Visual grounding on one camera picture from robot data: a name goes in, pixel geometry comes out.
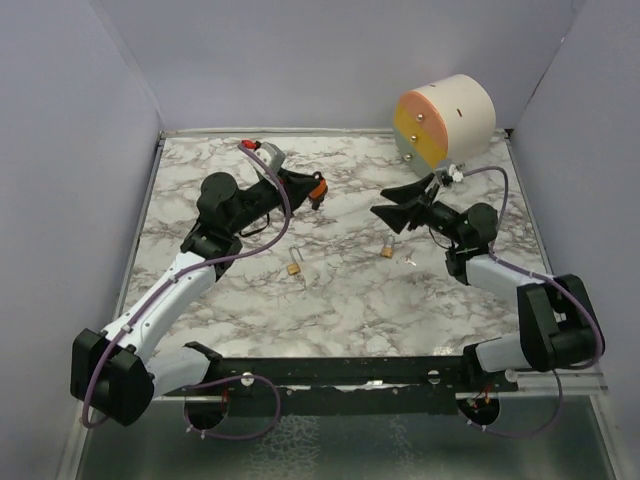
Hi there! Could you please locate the aluminium frame rail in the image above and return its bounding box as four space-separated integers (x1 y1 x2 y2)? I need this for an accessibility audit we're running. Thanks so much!
517 369 608 396

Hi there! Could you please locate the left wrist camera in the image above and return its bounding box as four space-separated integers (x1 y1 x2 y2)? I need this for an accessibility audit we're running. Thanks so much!
240 139 286 174

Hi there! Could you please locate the brass long-shackle padlock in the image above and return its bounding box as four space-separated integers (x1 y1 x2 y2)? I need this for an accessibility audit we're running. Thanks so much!
380 235 395 259

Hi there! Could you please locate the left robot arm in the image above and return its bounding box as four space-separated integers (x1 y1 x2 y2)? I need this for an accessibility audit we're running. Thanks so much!
70 169 326 428

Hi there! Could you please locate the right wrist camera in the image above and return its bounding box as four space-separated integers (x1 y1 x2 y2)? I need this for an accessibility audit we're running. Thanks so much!
434 163 464 188

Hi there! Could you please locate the round pastel drawer cabinet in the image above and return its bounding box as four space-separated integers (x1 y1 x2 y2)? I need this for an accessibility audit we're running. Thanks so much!
393 74 496 178

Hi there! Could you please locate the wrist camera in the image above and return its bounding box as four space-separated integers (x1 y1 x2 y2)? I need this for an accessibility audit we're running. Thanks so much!
434 163 464 188
240 139 286 174

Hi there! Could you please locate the orange black padlock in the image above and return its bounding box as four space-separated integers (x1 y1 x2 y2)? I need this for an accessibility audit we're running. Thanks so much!
308 171 328 211

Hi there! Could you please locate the small brass padlock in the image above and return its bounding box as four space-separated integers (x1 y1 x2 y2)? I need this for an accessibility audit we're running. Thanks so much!
286 245 307 289

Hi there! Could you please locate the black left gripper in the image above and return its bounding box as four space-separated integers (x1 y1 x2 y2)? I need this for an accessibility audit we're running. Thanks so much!
229 167 321 236

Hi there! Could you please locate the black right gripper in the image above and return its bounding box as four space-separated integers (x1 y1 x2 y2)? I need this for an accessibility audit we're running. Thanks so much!
371 174 466 247

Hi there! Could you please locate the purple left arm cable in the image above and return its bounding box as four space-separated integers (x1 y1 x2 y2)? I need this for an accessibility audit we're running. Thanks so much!
82 144 292 442

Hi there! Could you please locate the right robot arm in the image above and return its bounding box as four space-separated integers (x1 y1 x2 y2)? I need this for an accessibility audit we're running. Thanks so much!
371 174 605 391

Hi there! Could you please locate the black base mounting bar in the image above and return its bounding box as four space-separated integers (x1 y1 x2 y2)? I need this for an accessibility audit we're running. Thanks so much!
169 350 518 416

